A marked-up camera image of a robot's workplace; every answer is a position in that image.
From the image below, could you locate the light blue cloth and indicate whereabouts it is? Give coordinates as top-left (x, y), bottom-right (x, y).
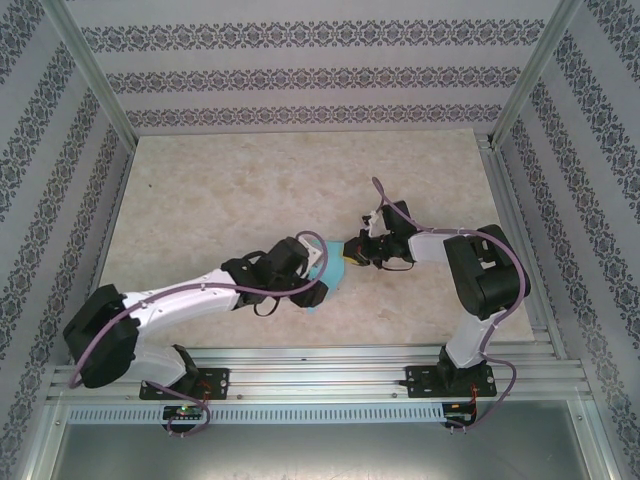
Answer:
top-left (304, 239), bottom-right (347, 316)

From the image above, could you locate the grey metal sheet panel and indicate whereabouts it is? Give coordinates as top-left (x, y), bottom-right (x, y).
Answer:
top-left (49, 399), bottom-right (616, 480)

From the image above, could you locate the small circuit board green light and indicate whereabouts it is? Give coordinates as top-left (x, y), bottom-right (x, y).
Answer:
top-left (163, 405), bottom-right (204, 420)

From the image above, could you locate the long aluminium mounting rail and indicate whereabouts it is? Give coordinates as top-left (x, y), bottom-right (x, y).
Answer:
top-left (47, 347), bottom-right (589, 401)

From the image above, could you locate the wide aluminium side rail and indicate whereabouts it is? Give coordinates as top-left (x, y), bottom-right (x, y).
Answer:
top-left (477, 134), bottom-right (569, 361)

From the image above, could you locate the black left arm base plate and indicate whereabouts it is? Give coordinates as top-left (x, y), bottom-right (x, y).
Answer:
top-left (139, 367), bottom-right (232, 401)

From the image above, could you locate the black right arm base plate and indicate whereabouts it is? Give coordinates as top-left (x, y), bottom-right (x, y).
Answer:
top-left (405, 364), bottom-right (497, 400)

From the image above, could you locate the slotted grey cable duct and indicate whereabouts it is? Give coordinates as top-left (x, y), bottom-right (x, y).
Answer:
top-left (67, 403), bottom-right (446, 425)

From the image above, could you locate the thin aluminium side rail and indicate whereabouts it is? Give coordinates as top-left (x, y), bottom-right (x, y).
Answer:
top-left (69, 144), bottom-right (136, 364)

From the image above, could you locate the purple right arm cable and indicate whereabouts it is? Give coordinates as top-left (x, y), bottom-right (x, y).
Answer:
top-left (372, 175), bottom-right (531, 434)

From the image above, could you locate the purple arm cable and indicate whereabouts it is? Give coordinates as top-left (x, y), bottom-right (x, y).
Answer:
top-left (67, 229), bottom-right (330, 439)
top-left (372, 175), bottom-right (531, 434)

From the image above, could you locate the aluminium frame post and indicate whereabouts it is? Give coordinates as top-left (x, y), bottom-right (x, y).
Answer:
top-left (489, 0), bottom-right (586, 151)
top-left (42, 0), bottom-right (139, 149)

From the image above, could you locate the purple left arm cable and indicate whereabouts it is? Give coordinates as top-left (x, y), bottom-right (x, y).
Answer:
top-left (67, 229), bottom-right (330, 439)

